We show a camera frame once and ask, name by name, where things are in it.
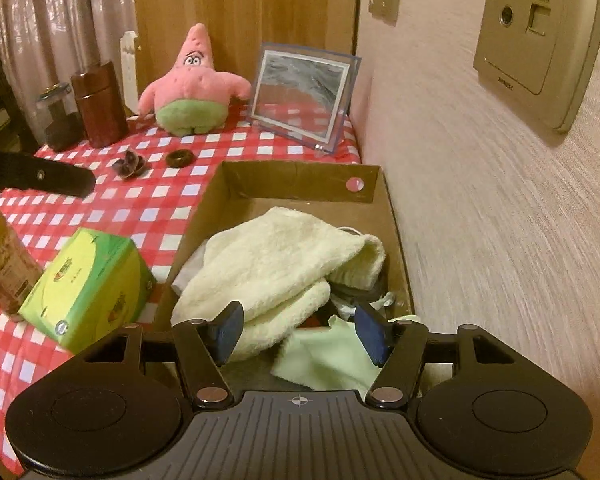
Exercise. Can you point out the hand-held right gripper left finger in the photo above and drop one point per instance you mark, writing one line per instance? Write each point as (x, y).
(227, 334)

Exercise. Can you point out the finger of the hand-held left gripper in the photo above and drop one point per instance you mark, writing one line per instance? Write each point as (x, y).
(55, 177)

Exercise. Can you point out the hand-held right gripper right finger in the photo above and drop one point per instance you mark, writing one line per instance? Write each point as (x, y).
(372, 335)

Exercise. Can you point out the cream towel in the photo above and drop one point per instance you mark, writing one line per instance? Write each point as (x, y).
(275, 260)

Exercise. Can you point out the cardboard box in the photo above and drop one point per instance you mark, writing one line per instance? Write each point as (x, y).
(280, 185)

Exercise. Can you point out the light green cloth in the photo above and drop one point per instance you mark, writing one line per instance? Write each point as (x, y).
(325, 355)

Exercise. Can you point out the glass jar with metal lid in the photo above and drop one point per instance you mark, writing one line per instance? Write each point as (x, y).
(60, 120)

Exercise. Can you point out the dark hair clip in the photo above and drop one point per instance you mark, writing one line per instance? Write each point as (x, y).
(127, 162)

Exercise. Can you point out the brown cylindrical canister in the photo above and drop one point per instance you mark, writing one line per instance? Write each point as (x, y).
(100, 105)

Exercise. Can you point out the red checkered tablecloth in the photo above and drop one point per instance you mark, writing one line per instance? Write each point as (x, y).
(145, 210)

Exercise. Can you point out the jar with beige lid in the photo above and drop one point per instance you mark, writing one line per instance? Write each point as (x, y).
(2, 265)

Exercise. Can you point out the green tissue pack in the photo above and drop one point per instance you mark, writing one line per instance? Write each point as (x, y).
(90, 280)

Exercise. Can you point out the white notched board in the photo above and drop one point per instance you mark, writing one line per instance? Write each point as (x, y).
(129, 70)

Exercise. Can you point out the sheer curtain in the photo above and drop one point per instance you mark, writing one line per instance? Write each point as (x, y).
(55, 20)

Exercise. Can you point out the pink starfish plush toy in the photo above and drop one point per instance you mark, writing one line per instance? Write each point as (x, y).
(195, 90)

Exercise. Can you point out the wooden panel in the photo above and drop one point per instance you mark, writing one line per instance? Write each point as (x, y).
(240, 5)

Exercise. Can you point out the clear acrylic picture frame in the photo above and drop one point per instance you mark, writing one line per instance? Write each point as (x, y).
(300, 92)

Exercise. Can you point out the large gold wall socket plate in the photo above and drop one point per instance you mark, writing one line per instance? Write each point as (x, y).
(540, 45)

